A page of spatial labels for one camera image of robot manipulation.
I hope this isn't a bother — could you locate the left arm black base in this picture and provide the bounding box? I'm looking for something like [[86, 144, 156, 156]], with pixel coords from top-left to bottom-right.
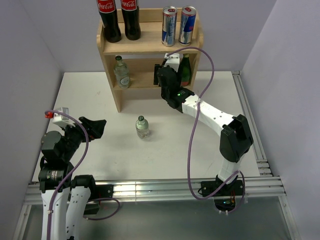
[[83, 184, 114, 216]]

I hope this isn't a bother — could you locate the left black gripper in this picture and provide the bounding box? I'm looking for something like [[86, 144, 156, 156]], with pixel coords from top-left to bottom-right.
[[59, 115, 106, 160]]

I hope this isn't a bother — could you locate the coca-cola bottle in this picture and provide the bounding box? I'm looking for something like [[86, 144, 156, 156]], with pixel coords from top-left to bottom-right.
[[120, 0, 141, 41], [96, 0, 122, 43]]

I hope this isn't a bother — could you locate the green glass bottle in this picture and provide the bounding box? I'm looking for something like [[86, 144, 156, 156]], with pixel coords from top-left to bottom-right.
[[178, 53, 192, 87]]

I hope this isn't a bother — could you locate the right Coca-Cola bottle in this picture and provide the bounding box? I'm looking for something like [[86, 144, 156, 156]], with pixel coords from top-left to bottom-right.
[[120, 0, 141, 41]]

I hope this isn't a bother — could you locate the wooden two-tier shelf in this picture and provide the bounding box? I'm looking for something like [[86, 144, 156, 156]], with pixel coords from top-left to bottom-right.
[[96, 8, 204, 112]]

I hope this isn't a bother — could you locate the left Coca-Cola bottle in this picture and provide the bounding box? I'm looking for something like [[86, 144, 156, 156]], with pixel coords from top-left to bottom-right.
[[96, 0, 122, 43]]

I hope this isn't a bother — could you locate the silver blue can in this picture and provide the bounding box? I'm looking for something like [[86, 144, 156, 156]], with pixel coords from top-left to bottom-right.
[[178, 6, 197, 46], [161, 6, 178, 47]]

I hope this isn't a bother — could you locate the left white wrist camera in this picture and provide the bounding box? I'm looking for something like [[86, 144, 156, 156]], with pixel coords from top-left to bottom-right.
[[45, 107, 73, 129]]

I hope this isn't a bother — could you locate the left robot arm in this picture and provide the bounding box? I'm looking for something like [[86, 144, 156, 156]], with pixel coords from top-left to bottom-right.
[[38, 115, 107, 240]]

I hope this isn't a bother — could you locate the aluminium table frame rail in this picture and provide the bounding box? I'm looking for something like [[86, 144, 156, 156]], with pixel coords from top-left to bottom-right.
[[23, 70, 301, 240]]

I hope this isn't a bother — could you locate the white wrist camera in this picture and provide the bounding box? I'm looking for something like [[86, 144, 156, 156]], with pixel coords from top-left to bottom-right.
[[45, 107, 73, 129], [162, 53, 180, 72]]

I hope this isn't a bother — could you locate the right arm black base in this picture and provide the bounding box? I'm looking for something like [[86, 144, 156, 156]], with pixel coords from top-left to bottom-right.
[[198, 178, 245, 212]]

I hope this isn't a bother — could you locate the clear glass bottle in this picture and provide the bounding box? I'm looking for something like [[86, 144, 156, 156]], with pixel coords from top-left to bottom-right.
[[113, 55, 131, 89], [135, 115, 150, 139]]

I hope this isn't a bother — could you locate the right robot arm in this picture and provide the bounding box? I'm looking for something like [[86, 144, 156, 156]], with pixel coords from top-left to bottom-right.
[[154, 64, 254, 195]]

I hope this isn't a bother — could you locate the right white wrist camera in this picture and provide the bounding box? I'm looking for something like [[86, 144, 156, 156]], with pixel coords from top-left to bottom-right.
[[162, 53, 180, 72]]

